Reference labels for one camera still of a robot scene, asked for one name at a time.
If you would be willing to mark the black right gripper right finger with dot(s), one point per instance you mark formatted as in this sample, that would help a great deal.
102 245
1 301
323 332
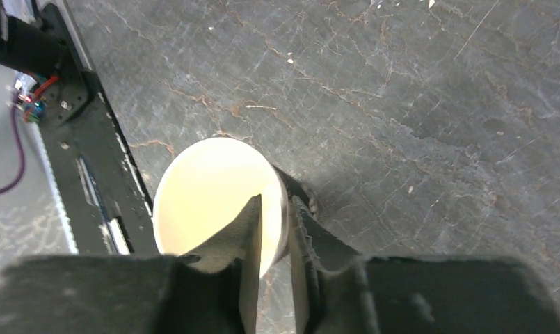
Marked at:
417 294

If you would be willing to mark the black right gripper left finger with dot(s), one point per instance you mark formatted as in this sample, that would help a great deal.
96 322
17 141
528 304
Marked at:
211 289

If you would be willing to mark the single paper coffee cup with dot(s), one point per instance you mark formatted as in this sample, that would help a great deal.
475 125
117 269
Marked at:
204 189

